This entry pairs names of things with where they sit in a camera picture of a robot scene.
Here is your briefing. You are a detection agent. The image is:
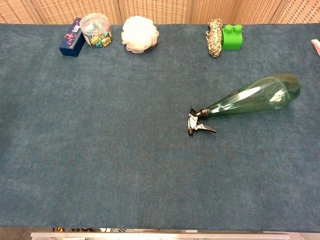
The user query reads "green spray bottle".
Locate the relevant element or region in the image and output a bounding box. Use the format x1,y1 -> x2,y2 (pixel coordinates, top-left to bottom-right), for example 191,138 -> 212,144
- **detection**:
187,73 -> 302,137

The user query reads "blue felt table cloth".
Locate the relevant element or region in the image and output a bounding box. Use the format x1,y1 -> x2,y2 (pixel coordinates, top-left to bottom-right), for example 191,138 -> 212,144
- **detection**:
0,23 -> 320,232

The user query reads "white mesh bath sponge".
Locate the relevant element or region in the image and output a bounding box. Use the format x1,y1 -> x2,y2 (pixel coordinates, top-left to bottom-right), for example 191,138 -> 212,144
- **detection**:
121,15 -> 160,54

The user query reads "green toy building block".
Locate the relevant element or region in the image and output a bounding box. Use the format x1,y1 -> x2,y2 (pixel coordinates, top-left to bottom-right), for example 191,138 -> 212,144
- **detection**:
221,23 -> 244,51

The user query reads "clear jar of binder clips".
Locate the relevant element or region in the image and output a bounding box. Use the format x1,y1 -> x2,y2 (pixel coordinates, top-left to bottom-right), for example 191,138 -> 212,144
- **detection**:
79,12 -> 114,48

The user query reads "woven folding screen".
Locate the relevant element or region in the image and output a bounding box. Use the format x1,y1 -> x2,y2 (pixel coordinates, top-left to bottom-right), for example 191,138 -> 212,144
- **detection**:
0,0 -> 320,25

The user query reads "dark blue printed box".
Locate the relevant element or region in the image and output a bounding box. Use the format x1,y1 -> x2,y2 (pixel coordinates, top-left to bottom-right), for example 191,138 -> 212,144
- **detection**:
58,17 -> 86,58

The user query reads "pink object at table edge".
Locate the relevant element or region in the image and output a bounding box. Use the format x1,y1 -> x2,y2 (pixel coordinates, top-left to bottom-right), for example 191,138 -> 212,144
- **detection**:
310,39 -> 320,56

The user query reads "coiled beige patterned rope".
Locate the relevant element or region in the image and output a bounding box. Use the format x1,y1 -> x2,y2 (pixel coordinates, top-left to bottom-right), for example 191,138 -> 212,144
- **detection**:
205,18 -> 224,58

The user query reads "aluminium profile rail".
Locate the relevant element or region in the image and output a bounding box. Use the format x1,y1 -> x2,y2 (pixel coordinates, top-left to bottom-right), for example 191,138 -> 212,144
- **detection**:
30,231 -> 292,240

